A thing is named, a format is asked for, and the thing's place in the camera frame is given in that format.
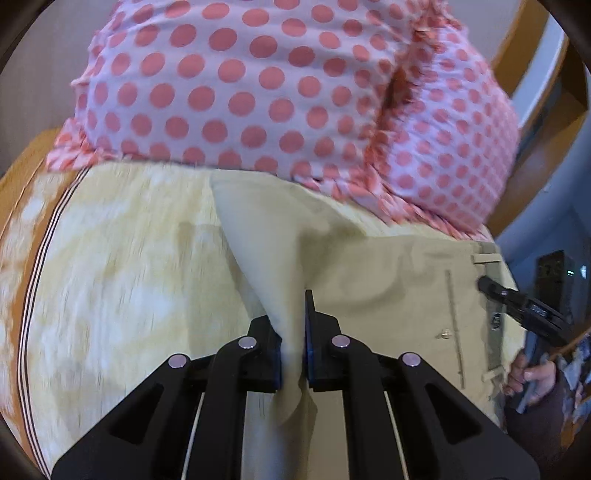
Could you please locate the yellow floral bed sheet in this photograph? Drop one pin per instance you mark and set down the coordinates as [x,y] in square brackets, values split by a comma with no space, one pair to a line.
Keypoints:
[104,274]

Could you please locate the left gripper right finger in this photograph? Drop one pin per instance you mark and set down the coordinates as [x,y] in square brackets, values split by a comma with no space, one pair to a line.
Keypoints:
[403,419]

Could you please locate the beige khaki pants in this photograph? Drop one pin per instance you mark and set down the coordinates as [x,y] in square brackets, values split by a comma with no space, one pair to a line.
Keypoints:
[396,288]

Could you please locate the pink polka dot pillow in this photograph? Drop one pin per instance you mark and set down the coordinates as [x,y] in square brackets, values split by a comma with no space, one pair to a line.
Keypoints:
[290,88]
[450,137]

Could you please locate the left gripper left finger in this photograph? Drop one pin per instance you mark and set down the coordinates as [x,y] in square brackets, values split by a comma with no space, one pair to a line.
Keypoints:
[185,420]

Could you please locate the wooden door frame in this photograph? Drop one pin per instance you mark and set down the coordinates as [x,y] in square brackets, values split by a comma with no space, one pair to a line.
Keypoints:
[544,70]

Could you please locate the person's right hand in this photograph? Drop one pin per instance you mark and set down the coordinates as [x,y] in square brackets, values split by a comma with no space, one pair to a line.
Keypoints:
[521,373]

